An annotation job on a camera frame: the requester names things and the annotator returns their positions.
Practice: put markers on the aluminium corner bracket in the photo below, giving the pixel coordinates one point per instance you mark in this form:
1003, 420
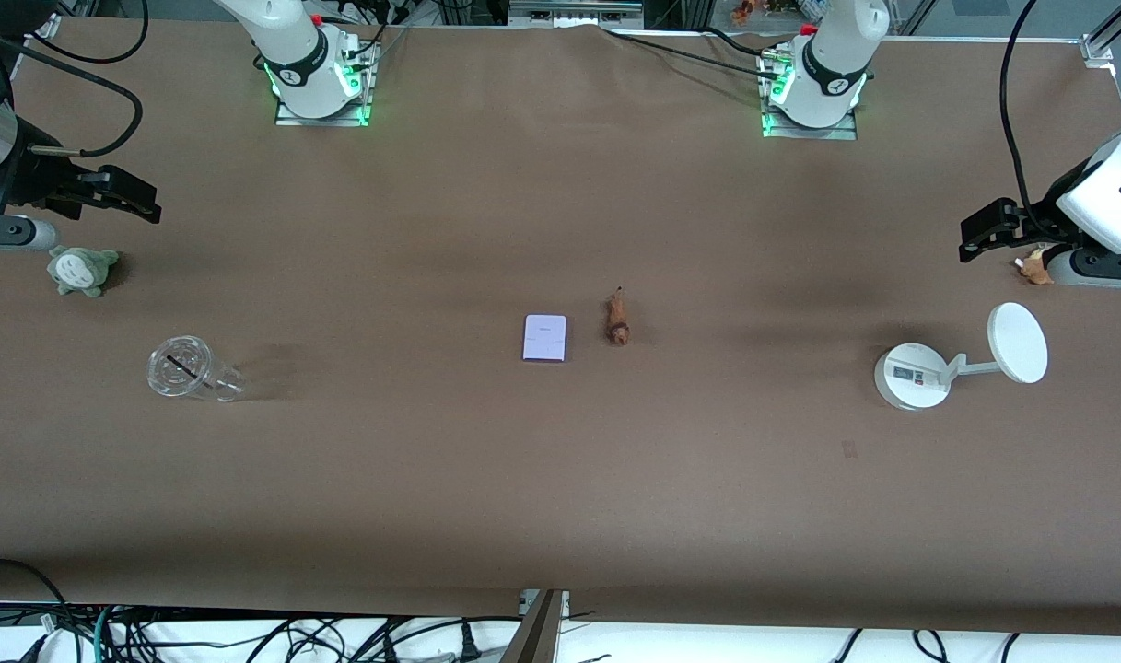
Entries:
44, 26
1103, 48

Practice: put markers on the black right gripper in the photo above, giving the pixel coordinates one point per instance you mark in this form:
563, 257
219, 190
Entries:
37, 180

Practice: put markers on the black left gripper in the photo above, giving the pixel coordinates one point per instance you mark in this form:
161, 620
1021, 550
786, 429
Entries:
1023, 224

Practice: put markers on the aluminium frame rail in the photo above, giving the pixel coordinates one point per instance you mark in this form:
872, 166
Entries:
574, 11

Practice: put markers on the brown frame post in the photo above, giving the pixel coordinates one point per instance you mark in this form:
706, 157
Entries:
532, 635

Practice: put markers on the grey totoro plush toy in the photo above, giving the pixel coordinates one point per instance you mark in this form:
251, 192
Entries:
81, 270

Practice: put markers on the white round desk lamp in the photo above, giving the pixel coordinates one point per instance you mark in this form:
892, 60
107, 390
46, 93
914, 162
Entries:
915, 376

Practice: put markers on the orange background figurine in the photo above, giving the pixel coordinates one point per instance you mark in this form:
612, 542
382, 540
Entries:
742, 11

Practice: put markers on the black power plug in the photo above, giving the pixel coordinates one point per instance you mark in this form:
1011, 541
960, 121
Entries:
470, 643

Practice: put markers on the brown table cover sheet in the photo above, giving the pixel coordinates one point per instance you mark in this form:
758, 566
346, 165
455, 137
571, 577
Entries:
560, 497

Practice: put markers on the small lavender card box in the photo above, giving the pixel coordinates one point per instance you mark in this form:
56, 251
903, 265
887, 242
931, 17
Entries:
545, 338

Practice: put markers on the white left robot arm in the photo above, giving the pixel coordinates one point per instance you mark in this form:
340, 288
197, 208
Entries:
836, 55

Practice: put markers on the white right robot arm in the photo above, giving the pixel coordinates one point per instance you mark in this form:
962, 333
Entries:
293, 46

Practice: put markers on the brown lion statue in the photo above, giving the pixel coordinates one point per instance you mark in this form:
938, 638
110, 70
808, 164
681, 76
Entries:
618, 320

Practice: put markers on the clear plastic cup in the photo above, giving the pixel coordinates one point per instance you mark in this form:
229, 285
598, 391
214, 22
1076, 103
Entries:
182, 368

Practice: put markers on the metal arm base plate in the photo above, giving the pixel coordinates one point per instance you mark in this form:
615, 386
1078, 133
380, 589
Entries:
288, 112
799, 131

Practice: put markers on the small orange toy figure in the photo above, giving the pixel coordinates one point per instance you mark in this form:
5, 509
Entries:
1034, 269

